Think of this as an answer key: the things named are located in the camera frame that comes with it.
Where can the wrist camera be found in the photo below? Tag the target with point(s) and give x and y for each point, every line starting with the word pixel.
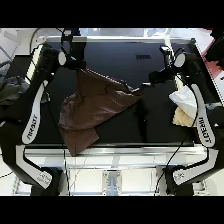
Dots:
pixel 166 55
pixel 70 43

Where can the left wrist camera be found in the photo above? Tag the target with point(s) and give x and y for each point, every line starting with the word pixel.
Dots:
pixel 70 43

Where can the dark grey garment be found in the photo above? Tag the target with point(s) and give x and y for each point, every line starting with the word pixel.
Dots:
pixel 13 90

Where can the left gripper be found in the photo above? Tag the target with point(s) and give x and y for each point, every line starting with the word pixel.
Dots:
pixel 76 63

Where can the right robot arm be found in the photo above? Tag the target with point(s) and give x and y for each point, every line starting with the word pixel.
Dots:
pixel 203 130

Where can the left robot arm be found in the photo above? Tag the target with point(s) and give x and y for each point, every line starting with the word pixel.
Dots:
pixel 33 121

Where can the brown shirt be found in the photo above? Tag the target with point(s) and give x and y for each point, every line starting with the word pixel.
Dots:
pixel 100 100

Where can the cream garment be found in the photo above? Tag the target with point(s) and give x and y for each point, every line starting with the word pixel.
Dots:
pixel 181 119

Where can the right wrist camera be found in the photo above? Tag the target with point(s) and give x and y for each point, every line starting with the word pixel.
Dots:
pixel 166 55

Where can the silver frame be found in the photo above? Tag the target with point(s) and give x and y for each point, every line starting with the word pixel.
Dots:
pixel 113 151

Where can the white garment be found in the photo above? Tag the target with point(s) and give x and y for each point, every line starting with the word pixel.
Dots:
pixel 183 98

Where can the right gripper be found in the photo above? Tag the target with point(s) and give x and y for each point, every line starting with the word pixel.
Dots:
pixel 160 76

